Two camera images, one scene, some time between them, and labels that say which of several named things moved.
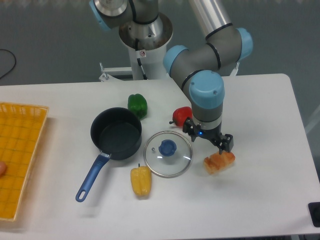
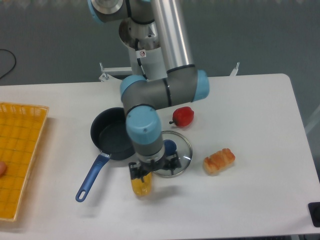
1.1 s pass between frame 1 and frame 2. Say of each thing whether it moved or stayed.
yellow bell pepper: stayed
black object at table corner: stayed
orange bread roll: stayed
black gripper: moved
